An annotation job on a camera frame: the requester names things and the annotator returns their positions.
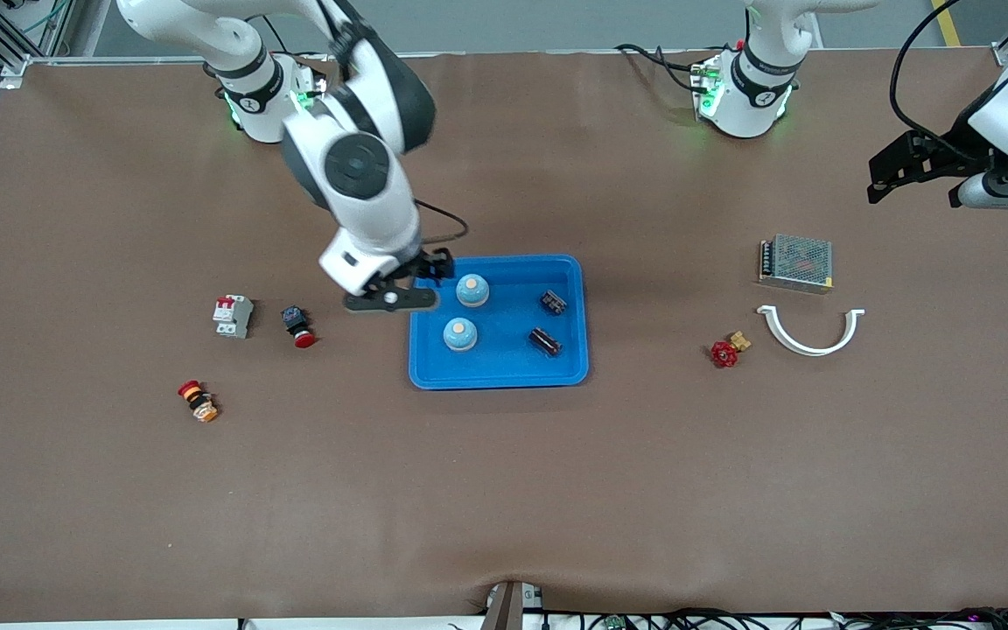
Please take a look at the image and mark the blue call bell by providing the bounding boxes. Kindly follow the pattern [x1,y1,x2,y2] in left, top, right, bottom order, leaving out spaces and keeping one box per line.
[455,273,493,310]
[442,317,480,354]

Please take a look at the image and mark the blue plastic tray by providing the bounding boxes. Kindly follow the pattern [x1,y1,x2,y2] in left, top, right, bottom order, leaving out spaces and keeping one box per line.
[409,254,591,391]

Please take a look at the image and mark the metal mesh power supply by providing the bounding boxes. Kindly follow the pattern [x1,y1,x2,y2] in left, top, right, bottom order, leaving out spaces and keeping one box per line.
[758,232,836,295]

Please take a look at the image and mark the black red mushroom push button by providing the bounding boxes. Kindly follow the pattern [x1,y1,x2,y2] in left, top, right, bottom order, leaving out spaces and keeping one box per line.
[280,304,317,349]

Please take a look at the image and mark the white curved plastic clamp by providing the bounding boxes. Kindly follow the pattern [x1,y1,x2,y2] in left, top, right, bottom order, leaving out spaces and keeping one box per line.
[756,304,866,358]

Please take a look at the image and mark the white circuit breaker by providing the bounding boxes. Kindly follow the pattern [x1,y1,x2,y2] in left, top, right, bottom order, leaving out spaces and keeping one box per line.
[212,294,256,340]

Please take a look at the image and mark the brown table mat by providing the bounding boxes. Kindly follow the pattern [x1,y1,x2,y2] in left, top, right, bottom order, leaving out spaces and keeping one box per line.
[0,48,1008,624]

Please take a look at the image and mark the red yellow emergency stop button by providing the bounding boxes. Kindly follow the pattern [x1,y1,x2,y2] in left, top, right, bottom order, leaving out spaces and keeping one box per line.
[177,379,221,424]

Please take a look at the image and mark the red handle brass valve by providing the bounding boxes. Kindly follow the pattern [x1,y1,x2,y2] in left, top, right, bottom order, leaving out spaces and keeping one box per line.
[710,330,753,369]

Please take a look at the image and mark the black left arm base cables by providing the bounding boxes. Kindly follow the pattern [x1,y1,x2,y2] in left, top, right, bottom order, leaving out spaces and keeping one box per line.
[616,42,715,93]

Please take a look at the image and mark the metal table clamp bracket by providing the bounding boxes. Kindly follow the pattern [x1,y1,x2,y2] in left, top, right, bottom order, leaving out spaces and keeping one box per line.
[479,579,547,630]

